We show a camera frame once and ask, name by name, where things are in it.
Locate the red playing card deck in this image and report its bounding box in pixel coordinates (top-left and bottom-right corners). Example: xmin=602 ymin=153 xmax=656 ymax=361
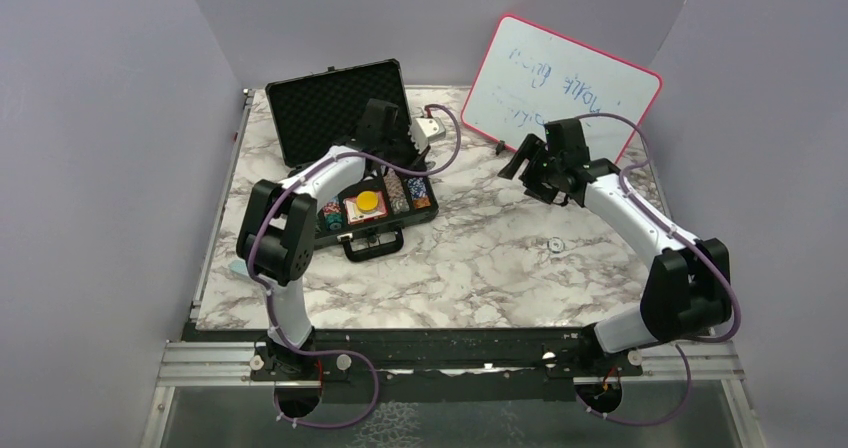
xmin=344 ymin=190 xmax=389 ymax=225

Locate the black poker set case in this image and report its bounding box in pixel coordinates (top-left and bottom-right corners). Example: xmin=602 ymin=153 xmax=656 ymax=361
xmin=265 ymin=59 xmax=438 ymax=262

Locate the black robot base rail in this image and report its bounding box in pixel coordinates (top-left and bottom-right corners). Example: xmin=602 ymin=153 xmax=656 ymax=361
xmin=182 ymin=322 xmax=644 ymax=407

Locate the blue white chip stack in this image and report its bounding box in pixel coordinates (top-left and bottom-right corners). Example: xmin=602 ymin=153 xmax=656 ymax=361
xmin=407 ymin=178 xmax=432 ymax=209

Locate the light blue small container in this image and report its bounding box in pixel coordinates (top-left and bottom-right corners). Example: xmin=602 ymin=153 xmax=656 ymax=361
xmin=228 ymin=260 xmax=249 ymax=278

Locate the pink framed whiteboard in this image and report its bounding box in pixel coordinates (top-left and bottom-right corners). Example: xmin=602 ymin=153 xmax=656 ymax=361
xmin=461 ymin=15 xmax=663 ymax=162

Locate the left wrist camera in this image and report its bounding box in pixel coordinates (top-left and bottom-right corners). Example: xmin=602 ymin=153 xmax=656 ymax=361
xmin=409 ymin=117 xmax=446 ymax=152

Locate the red white chip stack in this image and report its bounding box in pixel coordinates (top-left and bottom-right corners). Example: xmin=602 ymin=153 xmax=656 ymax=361
xmin=322 ymin=197 xmax=344 ymax=231

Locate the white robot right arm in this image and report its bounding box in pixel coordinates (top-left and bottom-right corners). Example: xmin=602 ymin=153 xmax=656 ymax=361
xmin=498 ymin=116 xmax=740 ymax=375

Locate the orange blue chip stack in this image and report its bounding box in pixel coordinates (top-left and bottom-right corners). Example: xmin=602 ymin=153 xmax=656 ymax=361
xmin=384 ymin=171 xmax=410 ymax=214

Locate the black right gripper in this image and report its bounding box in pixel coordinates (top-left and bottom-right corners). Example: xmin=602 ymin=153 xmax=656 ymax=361
xmin=500 ymin=133 xmax=564 ymax=204

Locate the yellow round button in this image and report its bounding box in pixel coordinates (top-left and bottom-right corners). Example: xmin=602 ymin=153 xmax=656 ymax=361
xmin=355 ymin=191 xmax=380 ymax=213

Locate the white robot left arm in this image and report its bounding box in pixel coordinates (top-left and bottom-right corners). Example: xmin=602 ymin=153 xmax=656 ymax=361
xmin=236 ymin=99 xmax=430 ymax=379

